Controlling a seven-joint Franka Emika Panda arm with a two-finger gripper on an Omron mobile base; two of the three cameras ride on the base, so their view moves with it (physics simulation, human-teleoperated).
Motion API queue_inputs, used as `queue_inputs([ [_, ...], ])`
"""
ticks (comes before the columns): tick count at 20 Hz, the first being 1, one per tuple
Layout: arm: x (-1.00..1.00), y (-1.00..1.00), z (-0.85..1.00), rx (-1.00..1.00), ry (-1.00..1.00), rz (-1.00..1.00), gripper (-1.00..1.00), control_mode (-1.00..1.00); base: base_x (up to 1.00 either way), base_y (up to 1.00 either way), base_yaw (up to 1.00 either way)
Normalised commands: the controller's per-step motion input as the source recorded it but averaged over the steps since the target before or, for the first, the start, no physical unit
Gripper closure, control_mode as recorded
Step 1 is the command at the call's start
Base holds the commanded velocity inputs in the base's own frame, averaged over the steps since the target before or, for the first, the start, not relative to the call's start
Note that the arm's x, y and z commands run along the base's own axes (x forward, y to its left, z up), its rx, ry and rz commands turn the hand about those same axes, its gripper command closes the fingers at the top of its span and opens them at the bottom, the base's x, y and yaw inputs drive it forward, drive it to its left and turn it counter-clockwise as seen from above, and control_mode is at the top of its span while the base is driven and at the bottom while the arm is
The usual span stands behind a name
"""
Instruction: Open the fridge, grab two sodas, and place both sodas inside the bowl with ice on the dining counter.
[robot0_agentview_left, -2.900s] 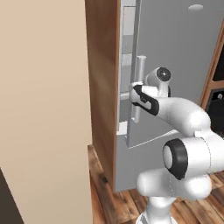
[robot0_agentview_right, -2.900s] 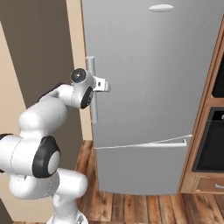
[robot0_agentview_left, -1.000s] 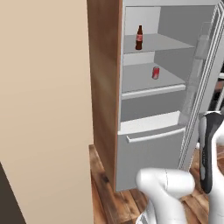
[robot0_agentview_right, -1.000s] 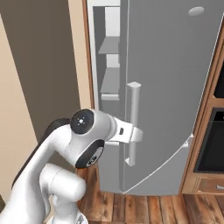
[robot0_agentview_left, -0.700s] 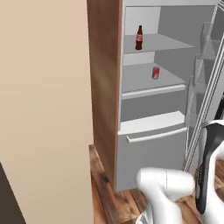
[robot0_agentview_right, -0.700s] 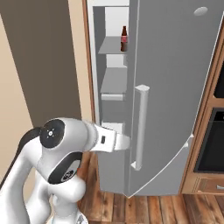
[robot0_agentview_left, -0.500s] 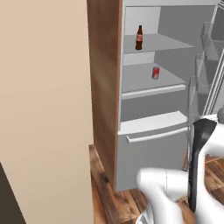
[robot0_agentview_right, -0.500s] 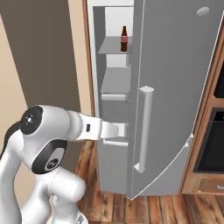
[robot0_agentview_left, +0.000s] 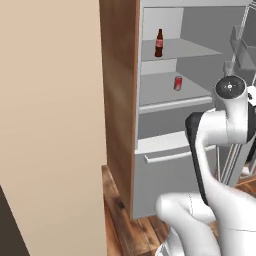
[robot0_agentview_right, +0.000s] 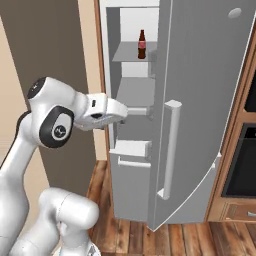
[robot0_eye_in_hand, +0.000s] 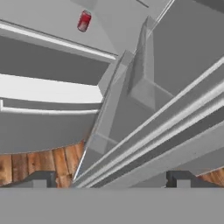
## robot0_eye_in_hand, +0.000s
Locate grey fridge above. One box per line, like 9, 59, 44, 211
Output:
0, 0, 176, 156

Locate long silver fridge door handle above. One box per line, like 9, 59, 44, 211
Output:
73, 57, 224, 189

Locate white fridge shelf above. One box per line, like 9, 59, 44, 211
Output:
0, 19, 118, 63
0, 73, 105, 105

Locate red soda can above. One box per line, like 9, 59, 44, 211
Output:
76, 10, 93, 33

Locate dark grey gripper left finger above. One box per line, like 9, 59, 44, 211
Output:
3, 171, 57, 189

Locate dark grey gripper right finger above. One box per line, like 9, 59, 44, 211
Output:
165, 171, 223, 189

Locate grey fridge drawer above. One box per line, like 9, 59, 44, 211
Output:
0, 98, 101, 155

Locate grey fridge door bin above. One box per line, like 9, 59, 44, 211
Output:
126, 15, 176, 112
84, 49, 138, 156

